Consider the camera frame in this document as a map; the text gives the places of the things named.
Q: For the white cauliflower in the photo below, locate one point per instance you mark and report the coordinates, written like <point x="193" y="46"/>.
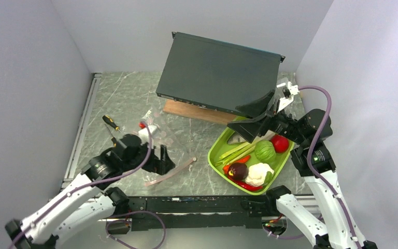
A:
<point x="259" y="174"/>

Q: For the dark rack server chassis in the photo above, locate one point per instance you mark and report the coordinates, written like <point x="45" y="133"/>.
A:
<point x="215" y="74"/>

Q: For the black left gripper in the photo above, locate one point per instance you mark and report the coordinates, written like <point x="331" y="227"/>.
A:
<point x="161" y="166"/>

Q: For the green celery stalks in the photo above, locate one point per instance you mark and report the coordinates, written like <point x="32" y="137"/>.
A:
<point x="237" y="153"/>

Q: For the aluminium rail left edge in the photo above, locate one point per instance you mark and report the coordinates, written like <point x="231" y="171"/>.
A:
<point x="83" y="124"/>

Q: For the long red chili pepper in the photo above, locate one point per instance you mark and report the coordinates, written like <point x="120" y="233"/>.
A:
<point x="245" y="186"/>

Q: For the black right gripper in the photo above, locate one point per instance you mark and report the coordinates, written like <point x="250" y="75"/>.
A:
<point x="249" y="129"/>

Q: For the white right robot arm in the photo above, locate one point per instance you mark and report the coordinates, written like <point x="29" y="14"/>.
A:
<point x="337" y="228"/>

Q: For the wooden block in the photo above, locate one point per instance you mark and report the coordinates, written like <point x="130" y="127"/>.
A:
<point x="195" y="112"/>

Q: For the green cabbage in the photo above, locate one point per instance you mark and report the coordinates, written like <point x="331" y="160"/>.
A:
<point x="264" y="151"/>

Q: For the black yellow screwdriver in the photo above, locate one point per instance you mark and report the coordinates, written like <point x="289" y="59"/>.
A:
<point x="110" y="122"/>
<point x="111" y="134"/>

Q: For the green plastic tray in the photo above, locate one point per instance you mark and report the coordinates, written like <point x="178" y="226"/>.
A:
<point x="220" y="147"/>

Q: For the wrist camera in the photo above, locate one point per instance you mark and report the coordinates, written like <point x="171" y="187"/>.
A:
<point x="147" y="133"/>
<point x="288" y="90"/>

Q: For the dark purple eggplant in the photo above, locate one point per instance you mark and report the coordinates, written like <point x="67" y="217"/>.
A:
<point x="238" y="171"/>

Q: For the grey fish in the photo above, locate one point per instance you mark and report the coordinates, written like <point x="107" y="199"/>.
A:
<point x="235" y="139"/>

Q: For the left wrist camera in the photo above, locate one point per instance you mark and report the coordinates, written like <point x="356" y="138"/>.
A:
<point x="147" y="133"/>

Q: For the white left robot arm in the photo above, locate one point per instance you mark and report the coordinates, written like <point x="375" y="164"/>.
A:
<point x="89" y="197"/>

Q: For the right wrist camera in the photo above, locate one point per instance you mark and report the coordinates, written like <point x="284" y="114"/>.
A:
<point x="288" y="90"/>

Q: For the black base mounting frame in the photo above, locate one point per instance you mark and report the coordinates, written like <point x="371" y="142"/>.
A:
<point x="145" y="213"/>

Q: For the clear zip top bag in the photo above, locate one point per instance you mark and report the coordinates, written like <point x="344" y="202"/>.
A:
<point x="163" y="135"/>

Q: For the red tomato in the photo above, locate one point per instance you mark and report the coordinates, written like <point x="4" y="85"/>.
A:
<point x="280" y="143"/>

